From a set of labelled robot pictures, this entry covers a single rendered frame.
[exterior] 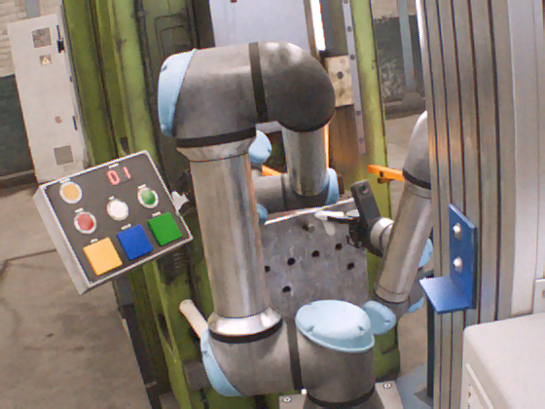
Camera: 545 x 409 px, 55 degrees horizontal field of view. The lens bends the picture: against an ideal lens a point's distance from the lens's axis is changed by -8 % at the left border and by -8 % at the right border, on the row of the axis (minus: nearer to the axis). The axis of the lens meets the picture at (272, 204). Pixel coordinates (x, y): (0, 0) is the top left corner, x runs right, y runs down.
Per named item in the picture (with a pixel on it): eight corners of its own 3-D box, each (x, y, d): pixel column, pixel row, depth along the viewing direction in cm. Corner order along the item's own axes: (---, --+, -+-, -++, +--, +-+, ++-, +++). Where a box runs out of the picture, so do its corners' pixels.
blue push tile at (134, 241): (154, 248, 142) (140, 223, 142) (131, 260, 137) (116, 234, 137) (151, 251, 143) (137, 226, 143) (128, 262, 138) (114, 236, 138)
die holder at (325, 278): (371, 316, 195) (361, 196, 182) (272, 352, 182) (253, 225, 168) (301, 266, 245) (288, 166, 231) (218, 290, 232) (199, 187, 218)
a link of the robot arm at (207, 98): (305, 405, 83) (256, 37, 71) (209, 414, 84) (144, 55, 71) (302, 367, 95) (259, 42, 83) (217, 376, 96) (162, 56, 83)
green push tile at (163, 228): (183, 235, 149) (169, 211, 149) (161, 245, 144) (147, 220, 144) (180, 238, 150) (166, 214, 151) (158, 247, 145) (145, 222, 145)
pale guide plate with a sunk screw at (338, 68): (354, 103, 193) (348, 55, 188) (332, 107, 190) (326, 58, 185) (351, 102, 195) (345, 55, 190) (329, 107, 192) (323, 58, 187)
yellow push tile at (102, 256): (123, 264, 135) (109, 237, 136) (98, 275, 130) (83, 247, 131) (120, 266, 136) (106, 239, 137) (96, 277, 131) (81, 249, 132)
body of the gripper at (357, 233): (344, 241, 143) (370, 256, 133) (341, 210, 141) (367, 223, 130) (369, 234, 146) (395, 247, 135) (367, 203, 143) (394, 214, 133)
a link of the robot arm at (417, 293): (380, 317, 125) (377, 275, 122) (399, 295, 134) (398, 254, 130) (411, 323, 121) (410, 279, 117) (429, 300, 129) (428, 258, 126)
